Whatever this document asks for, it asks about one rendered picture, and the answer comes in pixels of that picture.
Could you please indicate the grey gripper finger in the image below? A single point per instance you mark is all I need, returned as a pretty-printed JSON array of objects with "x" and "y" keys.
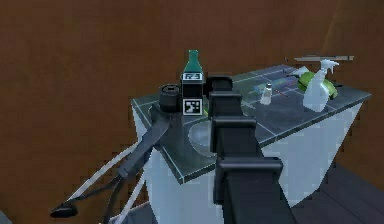
[
  {"x": 130, "y": 200},
  {"x": 63, "y": 211}
]

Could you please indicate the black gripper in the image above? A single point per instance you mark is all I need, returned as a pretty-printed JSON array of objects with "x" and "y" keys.
[{"x": 169, "y": 98}]

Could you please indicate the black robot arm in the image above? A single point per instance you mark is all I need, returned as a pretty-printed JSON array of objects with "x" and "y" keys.
[{"x": 246, "y": 200}]

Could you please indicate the green glass bottle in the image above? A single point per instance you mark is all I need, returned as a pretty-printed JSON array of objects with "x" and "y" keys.
[{"x": 193, "y": 63}]

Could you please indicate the clear glass bowl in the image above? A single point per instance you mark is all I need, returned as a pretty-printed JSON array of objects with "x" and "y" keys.
[{"x": 200, "y": 140}]

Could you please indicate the clear salt shaker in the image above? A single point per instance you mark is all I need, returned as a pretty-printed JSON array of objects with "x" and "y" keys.
[{"x": 266, "y": 96}]

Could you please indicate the green lettuce head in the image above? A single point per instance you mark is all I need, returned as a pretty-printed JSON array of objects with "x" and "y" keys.
[{"x": 305, "y": 81}]

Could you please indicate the white counter dark tiled top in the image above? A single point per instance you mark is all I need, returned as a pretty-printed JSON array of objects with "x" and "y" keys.
[{"x": 300, "y": 150}]

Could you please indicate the white spray bottle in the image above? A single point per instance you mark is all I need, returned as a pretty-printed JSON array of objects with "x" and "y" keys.
[{"x": 316, "y": 96}]

